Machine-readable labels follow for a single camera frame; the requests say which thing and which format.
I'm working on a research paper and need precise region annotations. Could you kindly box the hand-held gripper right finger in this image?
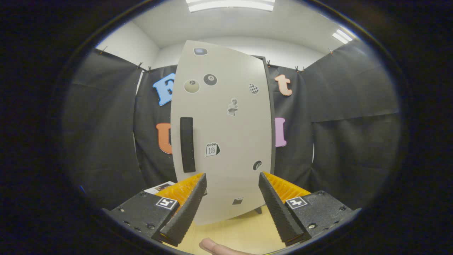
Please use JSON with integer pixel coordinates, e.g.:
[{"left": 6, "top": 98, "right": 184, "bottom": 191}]
[{"left": 258, "top": 172, "right": 362, "bottom": 247}]

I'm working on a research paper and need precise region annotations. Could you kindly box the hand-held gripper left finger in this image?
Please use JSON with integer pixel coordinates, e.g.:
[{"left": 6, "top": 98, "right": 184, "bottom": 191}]
[{"left": 103, "top": 172, "right": 207, "bottom": 247}]

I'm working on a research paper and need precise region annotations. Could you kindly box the black door handle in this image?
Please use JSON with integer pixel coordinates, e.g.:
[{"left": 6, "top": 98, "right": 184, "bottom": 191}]
[{"left": 180, "top": 117, "right": 196, "bottom": 173}]

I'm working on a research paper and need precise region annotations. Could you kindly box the beige shoe cabinet door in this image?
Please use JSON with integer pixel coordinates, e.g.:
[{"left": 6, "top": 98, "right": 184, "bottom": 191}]
[{"left": 170, "top": 40, "right": 273, "bottom": 226}]

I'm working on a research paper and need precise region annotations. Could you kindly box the grey shoe cabinet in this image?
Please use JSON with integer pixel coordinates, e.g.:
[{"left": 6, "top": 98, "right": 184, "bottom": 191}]
[{"left": 252, "top": 54, "right": 276, "bottom": 215}]

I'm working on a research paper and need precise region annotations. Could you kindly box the white book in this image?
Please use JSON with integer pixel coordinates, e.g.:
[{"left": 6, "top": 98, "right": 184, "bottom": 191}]
[{"left": 144, "top": 181, "right": 176, "bottom": 194}]

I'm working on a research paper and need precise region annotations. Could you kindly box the black backdrop cloth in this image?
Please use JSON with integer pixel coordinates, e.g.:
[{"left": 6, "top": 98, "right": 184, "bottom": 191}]
[{"left": 62, "top": 39, "right": 402, "bottom": 211}]

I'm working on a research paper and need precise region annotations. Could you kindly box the small ceiling light panel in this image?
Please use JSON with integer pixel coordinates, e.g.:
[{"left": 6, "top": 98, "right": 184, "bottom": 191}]
[{"left": 332, "top": 29, "right": 354, "bottom": 45}]

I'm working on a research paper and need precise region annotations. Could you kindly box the long ceiling light panel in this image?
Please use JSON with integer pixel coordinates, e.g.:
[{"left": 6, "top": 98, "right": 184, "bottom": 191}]
[{"left": 187, "top": 0, "right": 275, "bottom": 13}]

